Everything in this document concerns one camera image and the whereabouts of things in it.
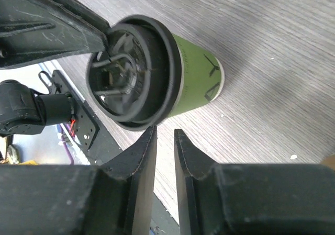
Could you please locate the single green paper cup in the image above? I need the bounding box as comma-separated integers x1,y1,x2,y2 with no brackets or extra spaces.
168,35,225,117

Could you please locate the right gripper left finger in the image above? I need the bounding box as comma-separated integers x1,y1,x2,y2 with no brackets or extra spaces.
1,127,157,234

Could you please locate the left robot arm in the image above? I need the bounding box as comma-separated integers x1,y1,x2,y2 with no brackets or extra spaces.
1,0,109,137

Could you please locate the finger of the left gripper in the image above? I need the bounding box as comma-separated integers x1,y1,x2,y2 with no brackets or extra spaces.
1,0,109,69

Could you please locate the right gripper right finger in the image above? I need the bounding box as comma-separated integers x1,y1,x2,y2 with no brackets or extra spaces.
174,129,334,234

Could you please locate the black lid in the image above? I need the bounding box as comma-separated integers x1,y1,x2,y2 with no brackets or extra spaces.
86,15,183,131

